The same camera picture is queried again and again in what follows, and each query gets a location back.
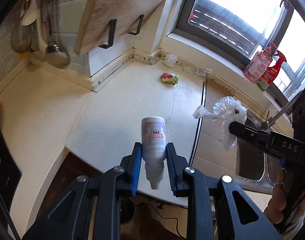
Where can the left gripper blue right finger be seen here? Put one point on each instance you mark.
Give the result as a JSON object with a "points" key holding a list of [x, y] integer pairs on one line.
{"points": [[186, 181]]}

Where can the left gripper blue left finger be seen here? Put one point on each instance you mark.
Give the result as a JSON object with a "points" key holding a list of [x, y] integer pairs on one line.
{"points": [[120, 181]]}

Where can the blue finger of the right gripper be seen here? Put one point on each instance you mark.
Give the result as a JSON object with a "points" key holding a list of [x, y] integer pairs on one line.
{"points": [[286, 149]]}

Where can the white small bottle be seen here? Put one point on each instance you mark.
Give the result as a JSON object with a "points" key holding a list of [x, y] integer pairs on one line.
{"points": [[153, 149]]}

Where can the clear plastic bag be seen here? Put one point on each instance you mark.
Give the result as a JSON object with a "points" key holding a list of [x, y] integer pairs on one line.
{"points": [[227, 110]]}

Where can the steel kitchen faucet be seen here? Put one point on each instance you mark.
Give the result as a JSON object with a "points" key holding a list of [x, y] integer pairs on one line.
{"points": [[270, 121]]}

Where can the person right hand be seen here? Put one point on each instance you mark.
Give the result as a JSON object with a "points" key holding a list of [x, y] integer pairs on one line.
{"points": [[277, 204]]}

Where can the flat brown cardboard sheet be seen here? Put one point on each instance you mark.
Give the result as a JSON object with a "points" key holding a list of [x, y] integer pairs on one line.
{"points": [[211, 158]]}

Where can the stainless steel double sink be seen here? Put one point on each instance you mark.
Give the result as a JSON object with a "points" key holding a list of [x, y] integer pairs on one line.
{"points": [[255, 170]]}

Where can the red spray bottle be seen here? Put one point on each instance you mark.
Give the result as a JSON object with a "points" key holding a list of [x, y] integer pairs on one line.
{"points": [[272, 71]]}

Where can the brown wooden cabinet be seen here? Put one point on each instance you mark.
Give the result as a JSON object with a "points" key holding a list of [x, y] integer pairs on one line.
{"points": [[64, 171]]}

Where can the pink refill pouch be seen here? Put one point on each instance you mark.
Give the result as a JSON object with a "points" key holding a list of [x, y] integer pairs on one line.
{"points": [[257, 66]]}

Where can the green red snack wrapper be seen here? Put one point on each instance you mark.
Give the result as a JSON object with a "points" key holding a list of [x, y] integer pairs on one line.
{"points": [[169, 78]]}

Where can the steel ladle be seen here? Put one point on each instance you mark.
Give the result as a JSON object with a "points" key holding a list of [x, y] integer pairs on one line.
{"points": [[54, 55]]}

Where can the wooden cutting board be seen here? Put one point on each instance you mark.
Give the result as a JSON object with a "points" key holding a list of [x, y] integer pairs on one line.
{"points": [[95, 23]]}

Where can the mesh strainer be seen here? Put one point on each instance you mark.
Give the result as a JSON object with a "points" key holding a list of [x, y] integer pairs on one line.
{"points": [[21, 36]]}

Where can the white rice spoon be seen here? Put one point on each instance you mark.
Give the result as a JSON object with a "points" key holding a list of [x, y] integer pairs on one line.
{"points": [[30, 15]]}

